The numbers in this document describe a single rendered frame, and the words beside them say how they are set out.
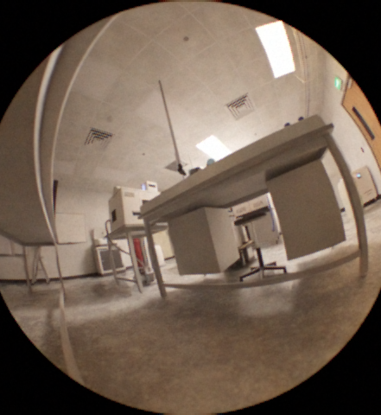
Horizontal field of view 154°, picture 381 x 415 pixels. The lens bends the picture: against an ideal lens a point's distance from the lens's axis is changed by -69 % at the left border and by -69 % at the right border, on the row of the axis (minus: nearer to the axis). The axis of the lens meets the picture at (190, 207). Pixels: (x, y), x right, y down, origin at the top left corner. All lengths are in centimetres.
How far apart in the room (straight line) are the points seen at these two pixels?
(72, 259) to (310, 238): 489
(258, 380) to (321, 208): 102
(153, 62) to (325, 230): 263
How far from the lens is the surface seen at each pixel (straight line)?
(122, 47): 231
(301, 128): 96
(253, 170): 90
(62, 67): 38
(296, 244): 112
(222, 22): 246
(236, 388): 61
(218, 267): 130
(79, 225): 480
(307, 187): 113
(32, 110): 38
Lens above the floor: 54
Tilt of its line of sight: 13 degrees up
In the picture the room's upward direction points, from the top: 14 degrees counter-clockwise
